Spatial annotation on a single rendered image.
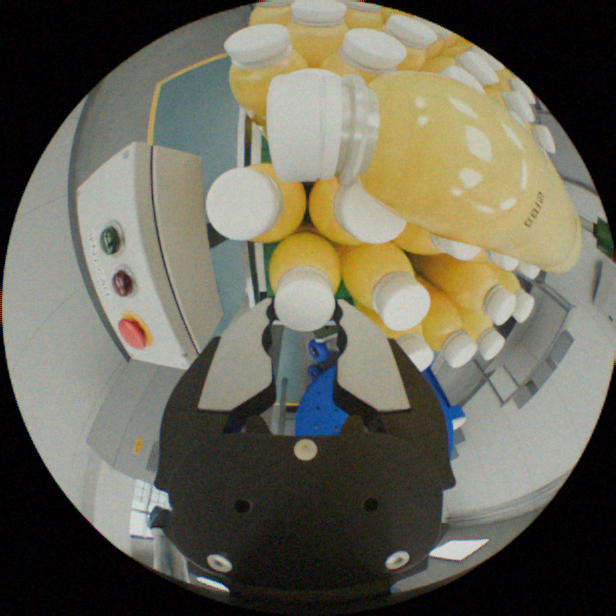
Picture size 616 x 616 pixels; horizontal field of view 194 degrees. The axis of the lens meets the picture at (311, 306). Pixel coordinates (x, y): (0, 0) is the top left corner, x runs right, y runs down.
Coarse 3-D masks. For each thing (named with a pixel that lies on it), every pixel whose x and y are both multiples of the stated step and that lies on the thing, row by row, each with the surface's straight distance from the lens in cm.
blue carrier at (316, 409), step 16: (320, 384) 33; (304, 400) 32; (320, 400) 32; (304, 416) 30; (320, 416) 30; (336, 416) 31; (448, 416) 39; (304, 432) 29; (320, 432) 29; (336, 432) 30; (448, 432) 37
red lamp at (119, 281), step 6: (120, 270) 17; (114, 276) 17; (120, 276) 16; (126, 276) 16; (114, 282) 17; (120, 282) 16; (126, 282) 16; (114, 288) 17; (120, 288) 16; (126, 288) 16; (120, 294) 17; (126, 294) 17
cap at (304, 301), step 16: (304, 272) 12; (288, 288) 11; (304, 288) 10; (320, 288) 11; (288, 304) 11; (304, 304) 11; (320, 304) 11; (288, 320) 12; (304, 320) 12; (320, 320) 12
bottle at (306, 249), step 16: (304, 224) 24; (288, 240) 16; (304, 240) 15; (320, 240) 16; (272, 256) 16; (288, 256) 14; (304, 256) 13; (320, 256) 14; (336, 256) 16; (272, 272) 15; (288, 272) 12; (320, 272) 12; (336, 272) 14; (272, 288) 15; (336, 288) 15
